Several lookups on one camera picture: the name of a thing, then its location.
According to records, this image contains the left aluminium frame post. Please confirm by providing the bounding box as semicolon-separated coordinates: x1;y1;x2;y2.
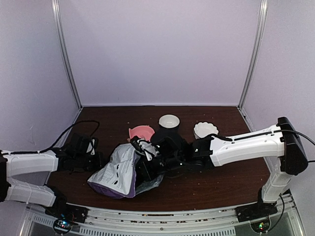
51;0;82;109

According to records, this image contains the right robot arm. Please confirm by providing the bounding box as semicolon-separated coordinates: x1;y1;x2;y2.
130;117;309;217

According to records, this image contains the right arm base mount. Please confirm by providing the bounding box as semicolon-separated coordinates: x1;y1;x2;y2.
235;198;278;234

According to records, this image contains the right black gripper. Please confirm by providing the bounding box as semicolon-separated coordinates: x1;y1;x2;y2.
129;155;183;184

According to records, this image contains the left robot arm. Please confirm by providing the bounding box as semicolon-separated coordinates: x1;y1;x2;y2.
0;134;105;218

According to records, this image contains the pink cat-ear bowl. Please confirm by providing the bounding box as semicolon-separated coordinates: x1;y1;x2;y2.
128;125;155;142

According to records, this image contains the aluminium frame post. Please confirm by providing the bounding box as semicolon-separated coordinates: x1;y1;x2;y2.
51;0;82;109
238;0;268;110

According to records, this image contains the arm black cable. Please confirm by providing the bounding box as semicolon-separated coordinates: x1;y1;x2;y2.
278;129;315;163
0;119;101;155

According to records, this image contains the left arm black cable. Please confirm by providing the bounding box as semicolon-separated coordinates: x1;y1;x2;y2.
0;119;101;155

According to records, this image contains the purple pet food bag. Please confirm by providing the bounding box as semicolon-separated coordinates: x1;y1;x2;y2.
87;144;164;199

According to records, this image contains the dark blue ceramic bowl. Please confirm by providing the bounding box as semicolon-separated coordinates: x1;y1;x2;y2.
158;114;180;130

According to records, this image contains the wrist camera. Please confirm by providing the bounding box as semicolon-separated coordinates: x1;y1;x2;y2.
87;137;98;155
130;136;158;161

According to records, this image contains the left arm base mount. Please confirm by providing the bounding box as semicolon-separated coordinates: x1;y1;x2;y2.
45;186;89;233

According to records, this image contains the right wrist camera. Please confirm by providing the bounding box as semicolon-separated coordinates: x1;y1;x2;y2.
130;136;158;161

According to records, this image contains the white scalloped bowl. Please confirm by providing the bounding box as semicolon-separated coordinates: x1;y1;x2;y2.
193;122;219;139

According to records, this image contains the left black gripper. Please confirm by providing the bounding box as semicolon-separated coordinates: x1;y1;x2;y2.
75;151;108;172

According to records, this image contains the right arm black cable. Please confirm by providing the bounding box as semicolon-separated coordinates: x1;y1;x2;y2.
278;129;315;163

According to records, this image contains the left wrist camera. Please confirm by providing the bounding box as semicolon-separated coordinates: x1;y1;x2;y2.
87;137;98;155

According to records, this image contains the front aluminium rail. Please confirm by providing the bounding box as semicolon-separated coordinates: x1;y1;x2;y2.
24;205;300;236

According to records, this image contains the right aluminium frame post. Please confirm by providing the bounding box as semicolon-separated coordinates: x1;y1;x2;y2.
238;0;268;110

